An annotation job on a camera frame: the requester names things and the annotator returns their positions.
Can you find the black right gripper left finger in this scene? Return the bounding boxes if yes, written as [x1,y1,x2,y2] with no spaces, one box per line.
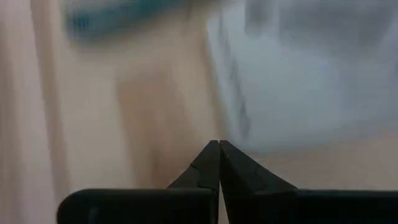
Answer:
[57,139,221,224]

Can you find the teal braided cable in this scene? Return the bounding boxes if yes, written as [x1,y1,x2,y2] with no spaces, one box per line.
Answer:
[65,0,190,43]

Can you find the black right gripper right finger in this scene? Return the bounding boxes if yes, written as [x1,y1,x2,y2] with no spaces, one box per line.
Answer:
[219,139,398,224]

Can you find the white box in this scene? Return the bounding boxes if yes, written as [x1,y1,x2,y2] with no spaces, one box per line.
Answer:
[206,0,398,152]

